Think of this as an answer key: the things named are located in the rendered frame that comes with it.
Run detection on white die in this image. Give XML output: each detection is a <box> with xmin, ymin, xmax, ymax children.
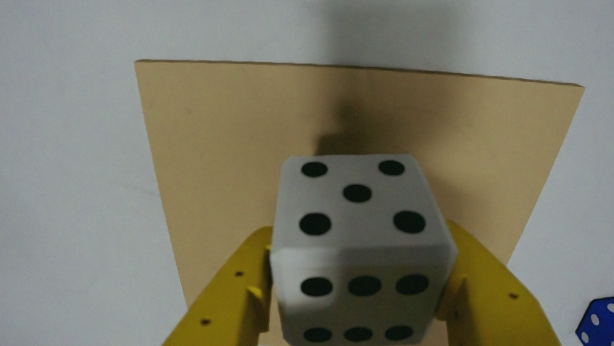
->
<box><xmin>270</xmin><ymin>154</ymin><xmax>459</xmax><ymax>346</ymax></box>

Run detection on tan flat mat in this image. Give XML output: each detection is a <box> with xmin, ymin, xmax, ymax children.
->
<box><xmin>134</xmin><ymin>59</ymin><xmax>586</xmax><ymax>309</ymax></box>

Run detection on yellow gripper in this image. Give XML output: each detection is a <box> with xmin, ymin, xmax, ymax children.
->
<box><xmin>161</xmin><ymin>218</ymin><xmax>562</xmax><ymax>346</ymax></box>

